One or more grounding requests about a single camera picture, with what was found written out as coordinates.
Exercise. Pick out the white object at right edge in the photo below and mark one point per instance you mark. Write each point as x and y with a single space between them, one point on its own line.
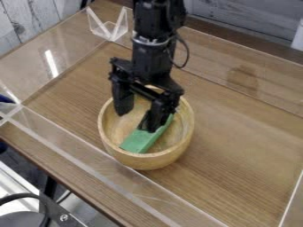
298 38

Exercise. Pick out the green rectangular block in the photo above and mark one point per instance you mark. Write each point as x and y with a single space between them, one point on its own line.
141 140

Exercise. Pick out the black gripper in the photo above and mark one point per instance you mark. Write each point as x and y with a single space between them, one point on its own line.
146 75

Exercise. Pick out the black metal bracket with screw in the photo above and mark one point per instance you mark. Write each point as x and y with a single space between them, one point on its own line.
59 215

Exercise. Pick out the blue object at left edge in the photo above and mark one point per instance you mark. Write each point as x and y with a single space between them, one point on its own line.
6 99

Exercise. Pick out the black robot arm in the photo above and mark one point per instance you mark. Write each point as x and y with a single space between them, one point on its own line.
158 18

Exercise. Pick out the clear acrylic enclosure wall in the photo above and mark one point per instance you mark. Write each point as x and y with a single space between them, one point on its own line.
238 178

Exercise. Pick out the brown wooden bowl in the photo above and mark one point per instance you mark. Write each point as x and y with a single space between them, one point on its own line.
169 148

